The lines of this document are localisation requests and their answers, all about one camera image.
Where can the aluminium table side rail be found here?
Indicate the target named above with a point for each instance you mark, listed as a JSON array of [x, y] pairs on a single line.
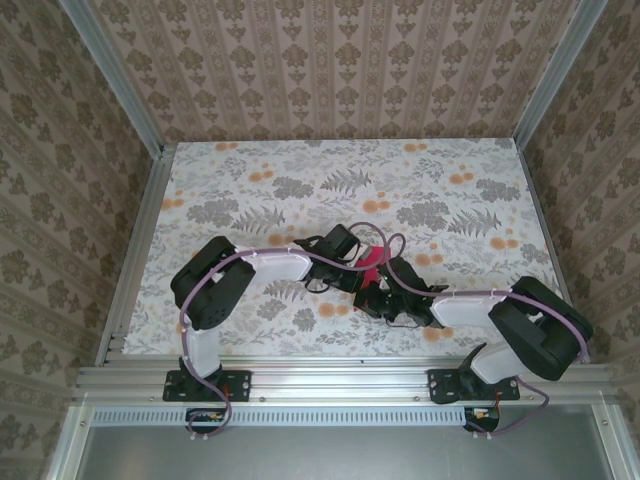
[[146, 225], [542, 220]]

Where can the long aluminium base rail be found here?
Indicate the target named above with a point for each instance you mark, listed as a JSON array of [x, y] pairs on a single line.
[[340, 380]]

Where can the aluminium frame post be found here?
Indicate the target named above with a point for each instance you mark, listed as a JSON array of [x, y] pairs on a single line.
[[115, 80], [555, 75]]

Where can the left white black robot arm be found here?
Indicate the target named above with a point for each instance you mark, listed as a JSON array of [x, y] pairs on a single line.
[[275, 265]]

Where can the small black controller board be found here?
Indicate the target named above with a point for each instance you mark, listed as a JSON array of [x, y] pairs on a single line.
[[482, 422], [200, 425]]

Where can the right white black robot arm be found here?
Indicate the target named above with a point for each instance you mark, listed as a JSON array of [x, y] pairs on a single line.
[[470, 310]]

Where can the pink square paper sheet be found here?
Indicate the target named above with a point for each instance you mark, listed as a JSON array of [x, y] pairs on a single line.
[[375, 255]]

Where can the grey metal panel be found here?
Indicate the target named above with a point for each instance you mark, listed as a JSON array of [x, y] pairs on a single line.
[[350, 455]]

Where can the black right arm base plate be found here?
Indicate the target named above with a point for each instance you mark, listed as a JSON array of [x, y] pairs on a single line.
[[440, 385]]

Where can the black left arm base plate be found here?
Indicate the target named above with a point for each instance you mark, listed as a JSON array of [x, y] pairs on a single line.
[[240, 385]]

